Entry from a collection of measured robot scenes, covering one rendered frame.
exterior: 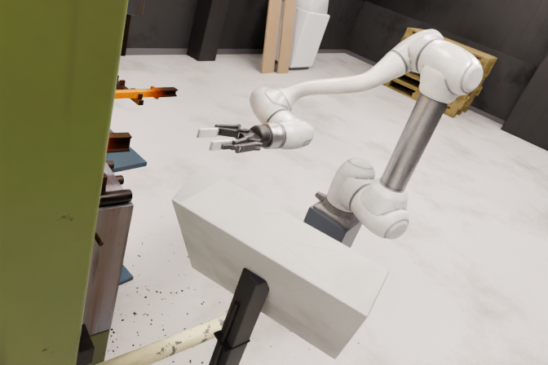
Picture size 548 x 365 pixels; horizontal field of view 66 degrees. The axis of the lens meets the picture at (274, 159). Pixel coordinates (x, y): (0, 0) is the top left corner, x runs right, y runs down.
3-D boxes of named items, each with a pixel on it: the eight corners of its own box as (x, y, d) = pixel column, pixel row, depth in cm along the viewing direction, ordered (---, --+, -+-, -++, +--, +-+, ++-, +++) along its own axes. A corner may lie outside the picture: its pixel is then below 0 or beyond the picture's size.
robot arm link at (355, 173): (346, 191, 199) (364, 151, 189) (369, 215, 185) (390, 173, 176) (319, 191, 190) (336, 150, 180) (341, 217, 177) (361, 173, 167)
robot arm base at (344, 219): (324, 191, 204) (328, 182, 201) (363, 217, 194) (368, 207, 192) (304, 202, 189) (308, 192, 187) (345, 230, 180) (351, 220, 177)
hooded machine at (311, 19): (289, 71, 623) (318, -16, 568) (262, 57, 647) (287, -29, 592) (311, 70, 672) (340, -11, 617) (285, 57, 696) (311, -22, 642)
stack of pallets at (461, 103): (469, 112, 753) (500, 58, 708) (456, 120, 675) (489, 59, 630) (398, 80, 815) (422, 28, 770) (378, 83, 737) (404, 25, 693)
